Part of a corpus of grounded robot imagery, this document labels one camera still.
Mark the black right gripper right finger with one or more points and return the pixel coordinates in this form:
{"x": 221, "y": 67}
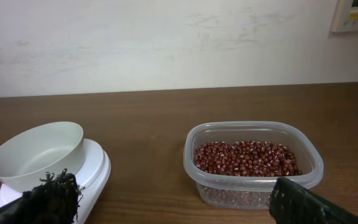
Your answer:
{"x": 290, "y": 203}

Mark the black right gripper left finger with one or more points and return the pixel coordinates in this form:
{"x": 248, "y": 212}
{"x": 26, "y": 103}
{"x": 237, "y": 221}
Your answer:
{"x": 55, "y": 201}

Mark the white digital kitchen scale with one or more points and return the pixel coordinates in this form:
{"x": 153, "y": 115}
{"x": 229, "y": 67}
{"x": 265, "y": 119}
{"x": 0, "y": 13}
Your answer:
{"x": 92, "y": 177}

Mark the white round bowl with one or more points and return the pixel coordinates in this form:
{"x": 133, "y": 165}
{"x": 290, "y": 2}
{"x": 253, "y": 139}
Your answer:
{"x": 52, "y": 147}

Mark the red adzuki beans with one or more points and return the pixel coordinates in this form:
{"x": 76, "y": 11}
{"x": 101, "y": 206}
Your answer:
{"x": 246, "y": 159}

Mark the clear plastic container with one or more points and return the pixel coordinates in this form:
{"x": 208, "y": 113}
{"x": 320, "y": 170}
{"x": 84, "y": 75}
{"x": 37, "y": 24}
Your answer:
{"x": 249, "y": 192}

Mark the beige wall control panel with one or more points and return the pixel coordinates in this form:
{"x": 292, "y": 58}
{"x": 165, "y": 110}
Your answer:
{"x": 345, "y": 17}

